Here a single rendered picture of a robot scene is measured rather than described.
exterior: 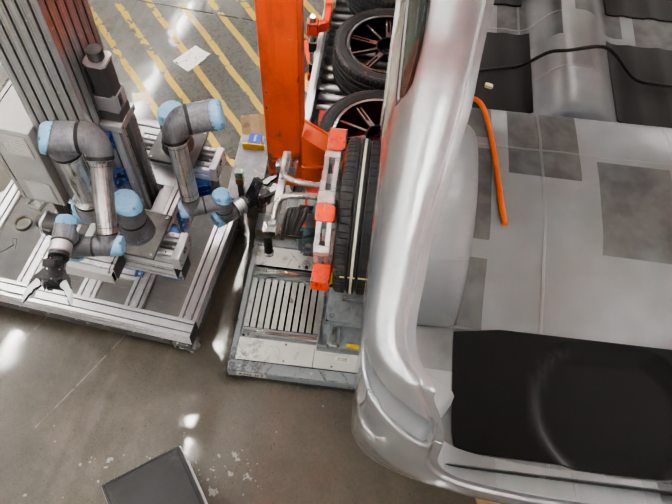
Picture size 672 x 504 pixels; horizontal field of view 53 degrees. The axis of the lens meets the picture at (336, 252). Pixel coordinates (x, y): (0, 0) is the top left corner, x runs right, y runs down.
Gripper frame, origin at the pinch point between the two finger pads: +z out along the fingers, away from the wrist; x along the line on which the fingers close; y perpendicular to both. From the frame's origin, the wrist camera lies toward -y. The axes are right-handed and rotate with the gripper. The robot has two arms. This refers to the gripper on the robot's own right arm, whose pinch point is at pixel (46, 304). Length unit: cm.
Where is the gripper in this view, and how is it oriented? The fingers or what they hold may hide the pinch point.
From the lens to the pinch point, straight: 238.5
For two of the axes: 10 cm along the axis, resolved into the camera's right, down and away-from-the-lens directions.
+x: -9.9, -0.7, -1.5
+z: 0.3, 8.5, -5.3
